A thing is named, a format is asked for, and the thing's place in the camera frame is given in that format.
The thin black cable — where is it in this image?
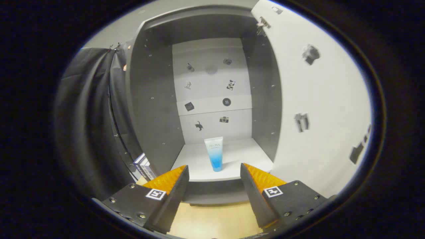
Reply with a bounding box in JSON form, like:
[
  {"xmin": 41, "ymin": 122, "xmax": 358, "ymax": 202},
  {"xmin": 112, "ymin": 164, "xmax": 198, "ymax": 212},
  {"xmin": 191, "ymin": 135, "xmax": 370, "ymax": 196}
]
[{"xmin": 107, "ymin": 76, "xmax": 133, "ymax": 166}]

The dark blue book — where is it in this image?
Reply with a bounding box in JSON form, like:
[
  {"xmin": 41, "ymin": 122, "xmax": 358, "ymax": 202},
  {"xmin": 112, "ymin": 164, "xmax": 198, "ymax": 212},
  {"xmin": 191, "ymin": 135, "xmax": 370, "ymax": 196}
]
[{"xmin": 133, "ymin": 153, "xmax": 148, "ymax": 181}]

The grey cabinet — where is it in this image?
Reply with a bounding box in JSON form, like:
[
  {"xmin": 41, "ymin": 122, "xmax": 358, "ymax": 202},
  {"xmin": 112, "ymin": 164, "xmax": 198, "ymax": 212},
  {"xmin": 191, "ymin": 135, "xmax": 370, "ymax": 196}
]
[{"xmin": 126, "ymin": 5, "xmax": 283, "ymax": 205}]

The white cabinet shelf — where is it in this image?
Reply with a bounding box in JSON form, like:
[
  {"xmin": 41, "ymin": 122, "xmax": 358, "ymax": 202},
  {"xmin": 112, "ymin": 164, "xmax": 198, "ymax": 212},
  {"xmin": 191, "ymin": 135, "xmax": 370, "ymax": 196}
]
[{"xmin": 170, "ymin": 138, "xmax": 274, "ymax": 182}]

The blue and white tube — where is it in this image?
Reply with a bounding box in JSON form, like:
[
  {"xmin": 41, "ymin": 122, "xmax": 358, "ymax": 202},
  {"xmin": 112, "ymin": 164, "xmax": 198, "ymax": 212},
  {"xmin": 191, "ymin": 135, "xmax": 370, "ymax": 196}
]
[{"xmin": 204, "ymin": 136, "xmax": 224, "ymax": 172}]

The metal door hinge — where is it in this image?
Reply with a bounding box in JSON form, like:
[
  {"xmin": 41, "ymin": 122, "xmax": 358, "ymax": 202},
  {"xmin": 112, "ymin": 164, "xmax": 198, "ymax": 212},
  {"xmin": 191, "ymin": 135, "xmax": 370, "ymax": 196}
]
[{"xmin": 256, "ymin": 16, "xmax": 271, "ymax": 36}]

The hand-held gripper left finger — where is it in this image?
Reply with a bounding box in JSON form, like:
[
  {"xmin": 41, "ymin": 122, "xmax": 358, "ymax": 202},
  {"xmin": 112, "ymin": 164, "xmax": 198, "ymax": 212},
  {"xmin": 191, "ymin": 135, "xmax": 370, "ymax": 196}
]
[{"xmin": 100, "ymin": 165, "xmax": 190, "ymax": 234}]

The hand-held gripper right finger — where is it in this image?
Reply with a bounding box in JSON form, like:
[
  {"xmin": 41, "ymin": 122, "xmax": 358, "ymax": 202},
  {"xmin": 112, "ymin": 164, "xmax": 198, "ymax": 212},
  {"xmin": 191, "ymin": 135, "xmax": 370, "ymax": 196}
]
[{"xmin": 240, "ymin": 163, "xmax": 329, "ymax": 233}]

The white spine book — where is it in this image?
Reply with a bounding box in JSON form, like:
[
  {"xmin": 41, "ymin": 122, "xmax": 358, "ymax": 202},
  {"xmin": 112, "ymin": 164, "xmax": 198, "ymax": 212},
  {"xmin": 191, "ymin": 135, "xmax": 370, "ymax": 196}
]
[{"xmin": 141, "ymin": 159, "xmax": 153, "ymax": 180}]

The black backdrop cloth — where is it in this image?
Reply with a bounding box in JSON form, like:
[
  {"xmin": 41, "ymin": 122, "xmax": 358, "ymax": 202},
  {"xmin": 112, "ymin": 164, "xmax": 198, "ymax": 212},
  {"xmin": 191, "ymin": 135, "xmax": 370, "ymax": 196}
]
[{"xmin": 55, "ymin": 46, "xmax": 143, "ymax": 199}]

